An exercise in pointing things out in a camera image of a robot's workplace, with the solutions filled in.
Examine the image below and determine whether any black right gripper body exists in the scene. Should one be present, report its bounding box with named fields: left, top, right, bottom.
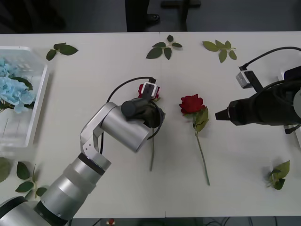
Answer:
left=227, top=93, right=262, bottom=127

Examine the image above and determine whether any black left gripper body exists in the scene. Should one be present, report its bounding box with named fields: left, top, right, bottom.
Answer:
left=143, top=104, right=166, bottom=129

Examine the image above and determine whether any red rose with green stem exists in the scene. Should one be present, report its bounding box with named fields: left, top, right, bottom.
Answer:
left=179, top=94, right=211, bottom=186
left=137, top=83, right=162, bottom=172

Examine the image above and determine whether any dark green five-leaf twig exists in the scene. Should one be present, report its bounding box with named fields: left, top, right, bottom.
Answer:
left=145, top=34, right=183, bottom=61

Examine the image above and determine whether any light green leaf twig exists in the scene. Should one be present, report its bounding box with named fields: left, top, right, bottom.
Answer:
left=202, top=40, right=238, bottom=64

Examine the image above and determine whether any small green leaf twig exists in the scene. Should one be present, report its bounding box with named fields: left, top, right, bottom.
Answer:
left=266, top=160, right=291, bottom=191

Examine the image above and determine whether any person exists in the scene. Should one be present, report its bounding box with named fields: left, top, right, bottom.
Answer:
left=124, top=0, right=161, bottom=32

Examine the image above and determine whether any dark green three-leaf twig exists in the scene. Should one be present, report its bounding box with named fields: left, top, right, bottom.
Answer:
left=46, top=42, right=79, bottom=62

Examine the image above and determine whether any large pale blue flower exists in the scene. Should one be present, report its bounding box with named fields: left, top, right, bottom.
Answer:
left=0, top=75, right=36, bottom=114

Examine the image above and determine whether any dark green leaf twig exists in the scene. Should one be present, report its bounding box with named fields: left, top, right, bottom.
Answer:
left=15, top=161, right=48, bottom=201

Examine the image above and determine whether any small pale blue flower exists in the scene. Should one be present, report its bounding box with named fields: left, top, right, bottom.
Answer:
left=0, top=57, right=14, bottom=78

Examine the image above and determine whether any single pale green leaf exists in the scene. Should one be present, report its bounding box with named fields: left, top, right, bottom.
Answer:
left=0, top=157, right=12, bottom=183

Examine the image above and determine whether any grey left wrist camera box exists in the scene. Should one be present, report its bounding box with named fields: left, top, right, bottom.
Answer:
left=142, top=81, right=158, bottom=100

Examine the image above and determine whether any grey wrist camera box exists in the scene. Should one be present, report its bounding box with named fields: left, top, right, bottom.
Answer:
left=235, top=69, right=257, bottom=89
left=142, top=81, right=158, bottom=100

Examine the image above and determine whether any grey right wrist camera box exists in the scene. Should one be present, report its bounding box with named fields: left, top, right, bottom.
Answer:
left=235, top=69, right=257, bottom=89

